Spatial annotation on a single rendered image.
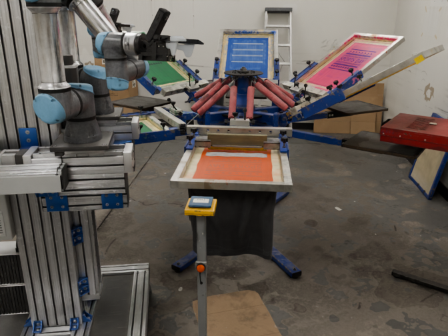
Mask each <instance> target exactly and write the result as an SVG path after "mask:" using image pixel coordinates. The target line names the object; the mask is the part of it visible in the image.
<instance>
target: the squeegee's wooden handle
mask: <svg viewBox="0 0 448 336"><path fill-rule="evenodd" d="M207 140H211V146H212V145H248V146H262V147H263V142H264V141H267V135H258V134H233V133H208V134H207Z"/></svg>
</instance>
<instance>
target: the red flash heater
mask: <svg viewBox="0 0 448 336"><path fill-rule="evenodd" d="M429 123H437V124H436V125H430V124H429ZM379 134H380V135H381V136H380V141H384V142H388V143H396V144H400V145H408V146H412V147H420V148H424V149H432V150H436V151H444V152H448V119H443V118H437V117H428V116H422V115H412V114H406V113H400V114H398V115H396V116H395V117H394V118H392V119H391V120H390V121H388V122H386V124H384V125H383V126H381V127H380V133H379Z"/></svg>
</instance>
